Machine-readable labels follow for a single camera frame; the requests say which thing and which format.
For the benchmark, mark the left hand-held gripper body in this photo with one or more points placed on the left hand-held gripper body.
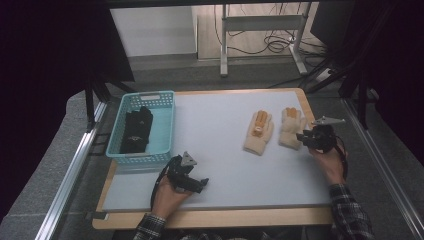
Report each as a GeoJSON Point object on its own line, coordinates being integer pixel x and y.
{"type": "Point", "coordinates": [181, 173]}

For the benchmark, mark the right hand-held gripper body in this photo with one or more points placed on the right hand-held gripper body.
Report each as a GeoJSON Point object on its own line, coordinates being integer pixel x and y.
{"type": "Point", "coordinates": [321, 136]}

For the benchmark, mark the cream fleece glove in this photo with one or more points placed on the cream fleece glove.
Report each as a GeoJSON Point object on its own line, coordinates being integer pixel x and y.
{"type": "Point", "coordinates": [290, 130]}

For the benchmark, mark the teal plastic basket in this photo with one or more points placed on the teal plastic basket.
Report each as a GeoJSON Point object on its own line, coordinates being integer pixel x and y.
{"type": "Point", "coordinates": [160, 130]}

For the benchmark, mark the person's left hand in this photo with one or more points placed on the person's left hand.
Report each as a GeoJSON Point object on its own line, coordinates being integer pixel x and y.
{"type": "Point", "coordinates": [168, 200]}

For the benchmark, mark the person's right hand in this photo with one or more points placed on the person's right hand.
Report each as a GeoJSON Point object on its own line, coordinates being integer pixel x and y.
{"type": "Point", "coordinates": [330, 166]}

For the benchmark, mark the pale grey foam mat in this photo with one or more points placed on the pale grey foam mat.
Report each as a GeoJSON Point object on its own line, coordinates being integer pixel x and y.
{"type": "Point", "coordinates": [220, 150]}

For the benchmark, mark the white power strip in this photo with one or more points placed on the white power strip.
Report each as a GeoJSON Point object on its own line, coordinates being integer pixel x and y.
{"type": "Point", "coordinates": [323, 75]}

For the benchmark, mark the dark curtain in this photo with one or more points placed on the dark curtain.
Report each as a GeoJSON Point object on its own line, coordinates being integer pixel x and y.
{"type": "Point", "coordinates": [390, 66]}
{"type": "Point", "coordinates": [50, 83]}

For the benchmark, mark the black tripod stand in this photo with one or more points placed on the black tripod stand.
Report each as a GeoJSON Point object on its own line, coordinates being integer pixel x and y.
{"type": "Point", "coordinates": [96, 90]}

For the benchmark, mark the white panel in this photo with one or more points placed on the white panel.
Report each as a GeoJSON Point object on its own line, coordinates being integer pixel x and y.
{"type": "Point", "coordinates": [153, 31]}

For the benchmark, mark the aluminium rail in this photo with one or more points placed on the aluminium rail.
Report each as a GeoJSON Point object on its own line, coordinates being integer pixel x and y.
{"type": "Point", "coordinates": [383, 166]}
{"type": "Point", "coordinates": [71, 170]}

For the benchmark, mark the white metal stand frame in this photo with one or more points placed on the white metal stand frame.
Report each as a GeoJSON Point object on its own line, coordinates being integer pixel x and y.
{"type": "Point", "coordinates": [263, 23]}

